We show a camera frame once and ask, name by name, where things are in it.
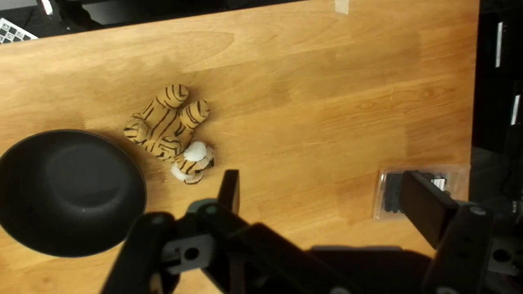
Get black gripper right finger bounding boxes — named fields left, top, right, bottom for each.
left=401, top=169, right=496, bottom=294

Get black bowl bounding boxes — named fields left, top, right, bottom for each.
left=0, top=127, right=149, bottom=258

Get white computer keyboard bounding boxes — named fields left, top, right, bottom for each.
left=0, top=16, right=40, bottom=45

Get clear plastic packet black part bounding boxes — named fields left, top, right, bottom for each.
left=373, top=163, right=471, bottom=222

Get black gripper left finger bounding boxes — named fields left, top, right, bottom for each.
left=100, top=168, right=350, bottom=294

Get tiger plush toy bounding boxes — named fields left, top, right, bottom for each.
left=123, top=81, right=216, bottom=186

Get black cabinet with white labels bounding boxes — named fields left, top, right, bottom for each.
left=471, top=0, right=523, bottom=156

